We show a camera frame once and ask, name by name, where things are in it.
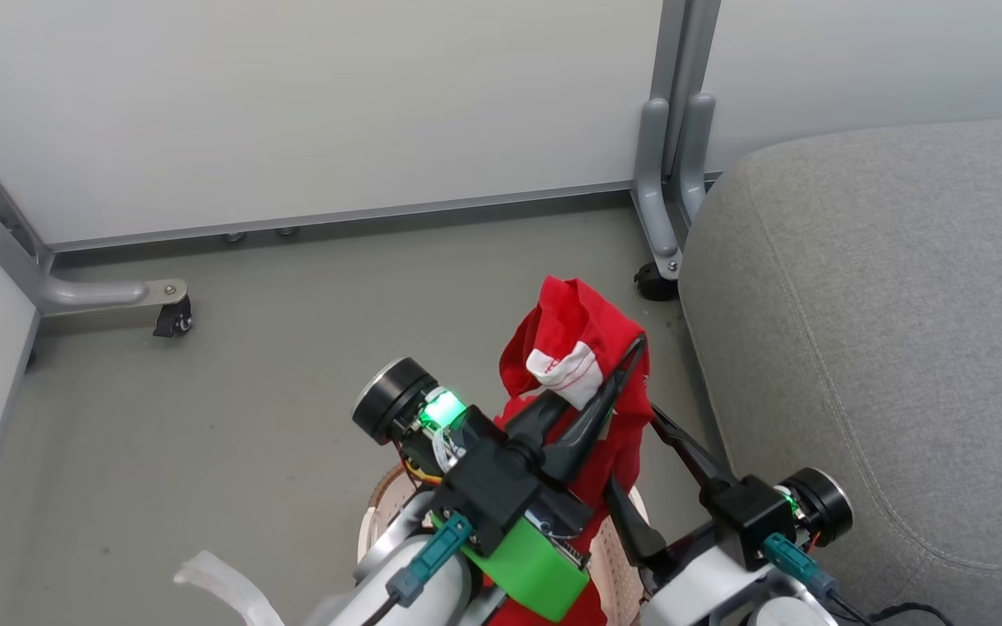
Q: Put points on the grey partition bottom rail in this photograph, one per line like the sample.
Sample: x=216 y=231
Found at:
x=336 y=217

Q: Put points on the grey fabric sofa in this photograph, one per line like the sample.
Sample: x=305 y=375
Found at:
x=884 y=348

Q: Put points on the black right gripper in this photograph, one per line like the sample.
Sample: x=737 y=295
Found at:
x=749 y=522

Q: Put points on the translucent white plastic strip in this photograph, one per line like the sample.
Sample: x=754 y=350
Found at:
x=231 y=587

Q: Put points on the red garment with white print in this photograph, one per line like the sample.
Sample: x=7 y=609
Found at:
x=579 y=313

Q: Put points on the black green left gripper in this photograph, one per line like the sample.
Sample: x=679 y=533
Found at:
x=501 y=496

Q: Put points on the small grey levelling foot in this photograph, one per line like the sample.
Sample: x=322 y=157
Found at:
x=287 y=231
x=234 y=236

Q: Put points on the cream perforated laundry basket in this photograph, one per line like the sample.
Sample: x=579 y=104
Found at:
x=618 y=574

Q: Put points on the grey partition foot bar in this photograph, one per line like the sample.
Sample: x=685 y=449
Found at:
x=75 y=294
x=653 y=191

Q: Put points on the black caster wheel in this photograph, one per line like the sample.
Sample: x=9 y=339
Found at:
x=656 y=285
x=172 y=320

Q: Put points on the grey partition upright post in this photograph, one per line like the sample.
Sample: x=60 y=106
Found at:
x=684 y=52

